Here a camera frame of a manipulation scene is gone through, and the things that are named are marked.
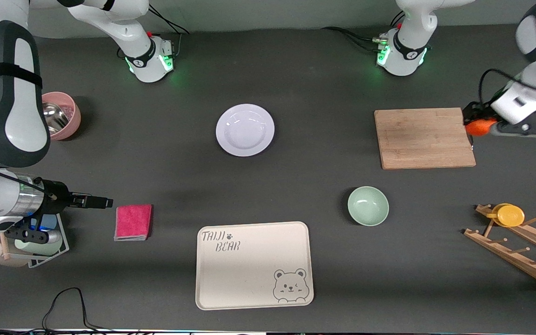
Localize pink ribbed bowl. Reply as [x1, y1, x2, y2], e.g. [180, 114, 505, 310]
[40, 91, 82, 141]

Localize green cup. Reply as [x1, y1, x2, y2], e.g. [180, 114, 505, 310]
[14, 232, 63, 256]

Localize blue cup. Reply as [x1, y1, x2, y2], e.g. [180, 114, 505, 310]
[30, 214, 59, 231]

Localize orange mandarin fruit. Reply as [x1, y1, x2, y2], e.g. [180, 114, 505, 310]
[465, 118, 496, 137]

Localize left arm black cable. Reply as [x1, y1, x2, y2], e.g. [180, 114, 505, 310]
[478, 69, 536, 108]

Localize pale green bowl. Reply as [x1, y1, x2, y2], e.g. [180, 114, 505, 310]
[347, 186, 389, 227]

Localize white wire cup rack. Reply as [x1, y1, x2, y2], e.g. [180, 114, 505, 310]
[0, 213, 70, 269]

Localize wooden cutting board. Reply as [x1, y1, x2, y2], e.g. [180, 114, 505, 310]
[374, 107, 477, 170]

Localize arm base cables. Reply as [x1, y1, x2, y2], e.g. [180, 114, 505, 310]
[145, 6, 189, 59]
[322, 9, 406, 54]

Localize white round plate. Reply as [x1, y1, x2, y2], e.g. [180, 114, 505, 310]
[215, 103, 275, 157]

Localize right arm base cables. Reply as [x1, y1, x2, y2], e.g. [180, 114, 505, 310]
[145, 6, 189, 59]

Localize metal scoop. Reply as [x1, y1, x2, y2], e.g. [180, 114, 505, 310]
[42, 101, 69, 135]

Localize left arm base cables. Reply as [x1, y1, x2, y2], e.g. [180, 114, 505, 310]
[322, 9, 406, 54]

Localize yellow cup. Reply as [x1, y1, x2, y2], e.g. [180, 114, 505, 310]
[486, 203, 525, 228]

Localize looped black floor cable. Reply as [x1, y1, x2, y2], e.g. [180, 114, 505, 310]
[40, 287, 110, 333]

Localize cream bear print tray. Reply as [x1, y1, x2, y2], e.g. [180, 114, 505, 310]
[195, 221, 315, 311]

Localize wooden peg drying rack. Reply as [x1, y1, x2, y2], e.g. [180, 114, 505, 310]
[463, 203, 536, 293]

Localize folded pink cloth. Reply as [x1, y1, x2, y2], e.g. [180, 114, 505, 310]
[114, 204, 153, 241]

